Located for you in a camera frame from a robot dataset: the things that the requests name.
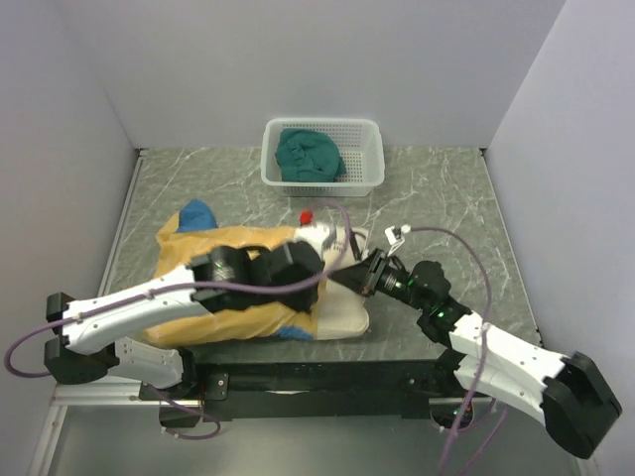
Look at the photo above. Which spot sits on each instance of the blue yellow Pikachu pillowcase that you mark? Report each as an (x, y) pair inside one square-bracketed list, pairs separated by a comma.
[(186, 235)]

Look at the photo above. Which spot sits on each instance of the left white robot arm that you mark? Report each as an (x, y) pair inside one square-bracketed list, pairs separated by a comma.
[(94, 339)]

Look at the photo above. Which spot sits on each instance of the black base bar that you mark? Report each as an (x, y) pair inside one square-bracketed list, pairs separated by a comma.
[(329, 389)]

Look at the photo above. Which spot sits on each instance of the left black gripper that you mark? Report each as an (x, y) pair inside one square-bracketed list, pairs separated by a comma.
[(306, 301)]

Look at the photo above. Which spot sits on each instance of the cream pillow with bear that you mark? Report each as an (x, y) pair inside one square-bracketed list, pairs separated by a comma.
[(340, 313)]

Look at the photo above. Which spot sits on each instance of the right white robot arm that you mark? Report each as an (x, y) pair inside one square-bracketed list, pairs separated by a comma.
[(568, 395)]

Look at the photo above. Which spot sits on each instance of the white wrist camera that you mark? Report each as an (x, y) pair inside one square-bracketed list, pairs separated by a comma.
[(396, 237), (328, 240)]

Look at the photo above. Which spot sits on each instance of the white plastic basket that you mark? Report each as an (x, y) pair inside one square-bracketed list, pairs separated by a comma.
[(360, 145)]

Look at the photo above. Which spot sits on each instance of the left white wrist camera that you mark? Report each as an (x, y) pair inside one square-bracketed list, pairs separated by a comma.
[(328, 240)]

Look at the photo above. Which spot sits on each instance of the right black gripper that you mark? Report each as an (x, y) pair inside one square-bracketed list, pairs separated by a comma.
[(366, 276)]

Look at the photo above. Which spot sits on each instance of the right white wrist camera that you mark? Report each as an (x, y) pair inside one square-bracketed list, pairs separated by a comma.
[(396, 237)]

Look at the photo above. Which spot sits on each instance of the green cloth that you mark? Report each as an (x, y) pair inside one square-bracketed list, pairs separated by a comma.
[(304, 155)]

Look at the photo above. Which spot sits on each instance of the aluminium frame rail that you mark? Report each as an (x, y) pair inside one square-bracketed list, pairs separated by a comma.
[(105, 392)]

